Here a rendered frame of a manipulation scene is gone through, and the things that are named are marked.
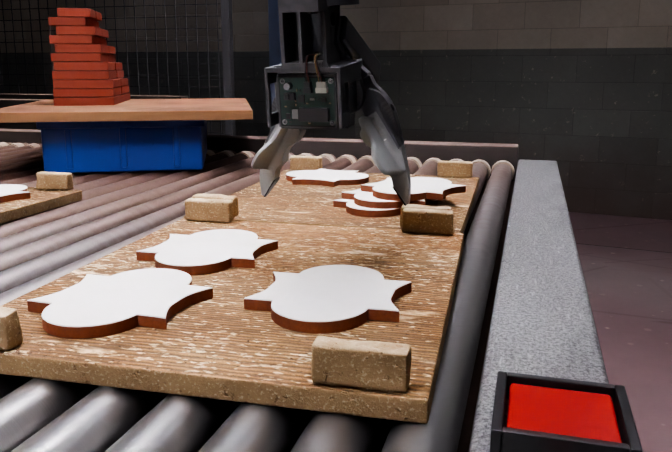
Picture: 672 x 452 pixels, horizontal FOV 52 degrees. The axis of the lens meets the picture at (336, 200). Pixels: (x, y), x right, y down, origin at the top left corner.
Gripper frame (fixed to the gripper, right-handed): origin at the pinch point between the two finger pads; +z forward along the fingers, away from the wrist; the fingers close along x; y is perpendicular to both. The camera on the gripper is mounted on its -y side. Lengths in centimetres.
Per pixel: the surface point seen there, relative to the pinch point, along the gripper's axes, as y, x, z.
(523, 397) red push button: 24.2, 20.4, 4.1
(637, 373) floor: -187, 48, 119
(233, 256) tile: 7.7, -7.8, 3.8
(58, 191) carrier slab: -18, -52, 7
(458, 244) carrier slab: -7.5, 11.0, 6.5
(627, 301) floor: -271, 49, 127
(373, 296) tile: 14.2, 8.0, 3.3
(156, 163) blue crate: -49, -55, 10
